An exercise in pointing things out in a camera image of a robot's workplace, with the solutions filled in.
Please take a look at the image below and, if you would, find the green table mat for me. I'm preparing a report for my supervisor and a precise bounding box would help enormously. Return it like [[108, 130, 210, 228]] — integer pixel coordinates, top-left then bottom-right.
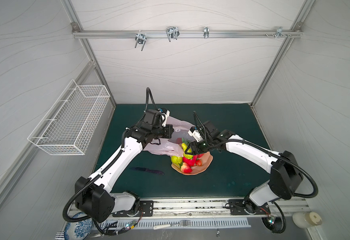
[[112, 104, 270, 198]]

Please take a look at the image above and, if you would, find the white vent strip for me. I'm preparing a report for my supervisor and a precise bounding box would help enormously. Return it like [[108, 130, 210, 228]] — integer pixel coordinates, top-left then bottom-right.
[[98, 217, 252, 230]]

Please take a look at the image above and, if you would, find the green apple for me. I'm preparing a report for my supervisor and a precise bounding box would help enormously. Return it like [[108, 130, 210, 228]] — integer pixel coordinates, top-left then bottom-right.
[[170, 156, 183, 167]]

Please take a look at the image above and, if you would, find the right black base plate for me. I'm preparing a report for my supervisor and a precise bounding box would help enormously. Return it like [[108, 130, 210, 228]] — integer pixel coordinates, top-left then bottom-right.
[[224, 199, 271, 216]]

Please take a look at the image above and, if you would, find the silver fork at corner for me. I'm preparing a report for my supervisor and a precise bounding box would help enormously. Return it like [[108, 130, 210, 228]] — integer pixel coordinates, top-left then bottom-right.
[[54, 232, 65, 240]]

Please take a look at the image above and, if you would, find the white wire basket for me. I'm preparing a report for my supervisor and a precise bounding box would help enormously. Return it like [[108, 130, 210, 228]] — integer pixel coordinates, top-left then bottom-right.
[[27, 80, 110, 156]]

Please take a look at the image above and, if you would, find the middle metal clamp hook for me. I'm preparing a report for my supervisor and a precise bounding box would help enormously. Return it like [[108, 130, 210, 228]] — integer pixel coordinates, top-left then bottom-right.
[[165, 27, 180, 42]]

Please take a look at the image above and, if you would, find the blue white patterned plate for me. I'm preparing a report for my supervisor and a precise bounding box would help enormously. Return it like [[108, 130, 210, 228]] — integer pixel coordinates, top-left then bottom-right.
[[63, 218, 93, 240]]

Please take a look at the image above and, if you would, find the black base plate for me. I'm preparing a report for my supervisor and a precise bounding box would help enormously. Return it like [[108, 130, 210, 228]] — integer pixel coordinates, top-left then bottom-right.
[[112, 201, 154, 217], [224, 199, 271, 216]]

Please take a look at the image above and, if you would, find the green pear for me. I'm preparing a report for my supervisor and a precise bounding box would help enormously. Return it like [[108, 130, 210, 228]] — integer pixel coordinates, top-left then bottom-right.
[[181, 143, 194, 160]]

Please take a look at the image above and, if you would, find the left metal clamp hook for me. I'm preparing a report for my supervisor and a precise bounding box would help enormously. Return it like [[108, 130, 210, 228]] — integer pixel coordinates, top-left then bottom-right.
[[134, 33, 147, 51]]

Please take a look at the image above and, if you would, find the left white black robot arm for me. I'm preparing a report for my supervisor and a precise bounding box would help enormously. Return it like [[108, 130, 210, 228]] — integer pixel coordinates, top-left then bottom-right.
[[62, 106, 174, 223]]

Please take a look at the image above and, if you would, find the small strawberry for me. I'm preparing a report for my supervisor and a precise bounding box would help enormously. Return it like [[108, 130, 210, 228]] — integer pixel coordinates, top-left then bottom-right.
[[195, 159, 203, 166]]

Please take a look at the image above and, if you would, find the metal crossbar rail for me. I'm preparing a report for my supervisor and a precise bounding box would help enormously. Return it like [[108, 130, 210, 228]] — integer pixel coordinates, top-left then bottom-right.
[[73, 29, 304, 39]]

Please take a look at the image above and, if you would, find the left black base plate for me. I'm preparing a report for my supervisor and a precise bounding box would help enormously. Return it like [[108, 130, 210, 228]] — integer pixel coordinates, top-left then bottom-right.
[[112, 201, 154, 217]]

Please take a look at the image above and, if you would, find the dark blue knife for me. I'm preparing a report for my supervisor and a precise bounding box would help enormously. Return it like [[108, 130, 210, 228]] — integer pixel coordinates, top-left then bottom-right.
[[130, 167, 164, 175]]

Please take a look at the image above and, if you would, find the red apple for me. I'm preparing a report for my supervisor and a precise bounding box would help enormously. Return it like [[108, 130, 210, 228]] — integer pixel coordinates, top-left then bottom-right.
[[181, 163, 193, 174]]

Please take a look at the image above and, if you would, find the pink green dragon fruit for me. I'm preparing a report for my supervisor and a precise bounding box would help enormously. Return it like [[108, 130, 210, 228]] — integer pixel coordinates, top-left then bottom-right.
[[183, 154, 198, 167]]

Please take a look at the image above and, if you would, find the small metal ring hook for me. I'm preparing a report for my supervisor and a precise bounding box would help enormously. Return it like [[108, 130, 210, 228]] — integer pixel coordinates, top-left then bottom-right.
[[204, 27, 210, 39]]

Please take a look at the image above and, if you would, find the peach wavy fruit plate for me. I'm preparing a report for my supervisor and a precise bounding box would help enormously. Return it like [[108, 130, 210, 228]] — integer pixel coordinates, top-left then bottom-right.
[[171, 152, 213, 176]]

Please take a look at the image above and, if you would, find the metal clamp hook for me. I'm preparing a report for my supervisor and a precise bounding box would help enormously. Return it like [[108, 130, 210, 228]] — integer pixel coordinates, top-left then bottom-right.
[[165, 27, 180, 42], [134, 33, 147, 51]]

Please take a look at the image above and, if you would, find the white handled fork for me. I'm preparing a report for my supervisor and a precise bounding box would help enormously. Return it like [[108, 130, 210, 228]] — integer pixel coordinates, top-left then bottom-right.
[[153, 220, 192, 230]]

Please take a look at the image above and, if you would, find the right metal bolt bracket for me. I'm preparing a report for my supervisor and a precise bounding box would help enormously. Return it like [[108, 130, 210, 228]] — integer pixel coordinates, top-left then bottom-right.
[[265, 27, 292, 39]]

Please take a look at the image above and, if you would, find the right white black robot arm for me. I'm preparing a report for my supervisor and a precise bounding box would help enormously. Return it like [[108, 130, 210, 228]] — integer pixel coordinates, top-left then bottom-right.
[[186, 112, 319, 215]]

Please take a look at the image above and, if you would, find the pink plastic bag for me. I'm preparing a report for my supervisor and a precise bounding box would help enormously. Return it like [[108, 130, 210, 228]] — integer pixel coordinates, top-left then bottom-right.
[[143, 117, 195, 157]]

